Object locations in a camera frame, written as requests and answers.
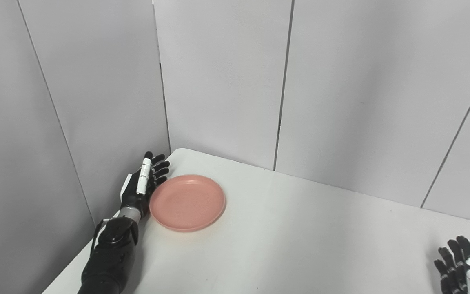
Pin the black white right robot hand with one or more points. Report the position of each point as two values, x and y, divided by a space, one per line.
461 269

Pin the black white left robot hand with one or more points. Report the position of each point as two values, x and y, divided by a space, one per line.
139 190

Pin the pink round plate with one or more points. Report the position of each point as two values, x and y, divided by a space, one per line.
187 203

